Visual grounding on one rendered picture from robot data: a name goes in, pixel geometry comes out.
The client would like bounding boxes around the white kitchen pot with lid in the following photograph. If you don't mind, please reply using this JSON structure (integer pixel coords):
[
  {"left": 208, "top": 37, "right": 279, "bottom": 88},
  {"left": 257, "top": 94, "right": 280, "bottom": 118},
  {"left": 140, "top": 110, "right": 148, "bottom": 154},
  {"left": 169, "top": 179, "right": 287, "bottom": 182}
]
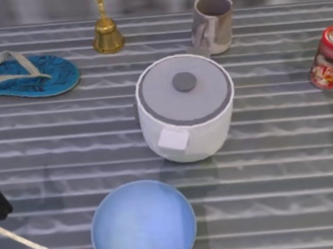
[{"left": 129, "top": 50, "right": 241, "bottom": 167}]

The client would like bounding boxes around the grey marbled ceramic cup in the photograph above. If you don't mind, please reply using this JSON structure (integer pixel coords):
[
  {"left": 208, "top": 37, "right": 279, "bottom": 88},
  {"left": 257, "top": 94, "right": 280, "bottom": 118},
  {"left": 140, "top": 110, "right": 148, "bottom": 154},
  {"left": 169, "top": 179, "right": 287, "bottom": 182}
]
[{"left": 182, "top": 0, "right": 238, "bottom": 58}]

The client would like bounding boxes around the blue round bowl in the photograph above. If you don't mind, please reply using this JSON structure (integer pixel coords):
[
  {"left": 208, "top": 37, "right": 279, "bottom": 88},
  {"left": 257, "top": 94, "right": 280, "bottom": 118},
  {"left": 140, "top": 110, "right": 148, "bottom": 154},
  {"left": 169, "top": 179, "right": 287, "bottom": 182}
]
[{"left": 87, "top": 176, "right": 200, "bottom": 249}]

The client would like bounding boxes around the thin silver rod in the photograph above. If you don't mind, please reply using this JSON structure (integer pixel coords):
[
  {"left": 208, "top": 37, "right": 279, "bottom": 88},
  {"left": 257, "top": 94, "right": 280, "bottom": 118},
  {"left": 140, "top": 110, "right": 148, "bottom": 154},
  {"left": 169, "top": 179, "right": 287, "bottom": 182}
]
[{"left": 0, "top": 218, "right": 49, "bottom": 249}]

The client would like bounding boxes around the red soup can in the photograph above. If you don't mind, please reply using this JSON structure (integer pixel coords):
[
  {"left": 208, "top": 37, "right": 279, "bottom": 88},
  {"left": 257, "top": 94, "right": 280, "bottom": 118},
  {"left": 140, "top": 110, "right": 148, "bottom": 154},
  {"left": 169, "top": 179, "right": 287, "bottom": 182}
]
[{"left": 305, "top": 25, "right": 333, "bottom": 91}]

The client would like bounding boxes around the blue flip-flop sandal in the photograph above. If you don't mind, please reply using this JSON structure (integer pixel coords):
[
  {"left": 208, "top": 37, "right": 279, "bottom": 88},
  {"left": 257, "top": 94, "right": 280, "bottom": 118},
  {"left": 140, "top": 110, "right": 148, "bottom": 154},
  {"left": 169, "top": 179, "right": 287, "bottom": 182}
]
[{"left": 0, "top": 45, "right": 82, "bottom": 101}]

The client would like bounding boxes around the golden hand bell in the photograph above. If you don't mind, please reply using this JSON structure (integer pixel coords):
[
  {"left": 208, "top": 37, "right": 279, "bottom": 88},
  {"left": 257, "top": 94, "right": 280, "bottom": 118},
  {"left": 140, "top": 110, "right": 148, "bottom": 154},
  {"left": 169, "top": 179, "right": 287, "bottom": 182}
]
[{"left": 89, "top": 0, "right": 126, "bottom": 55}]

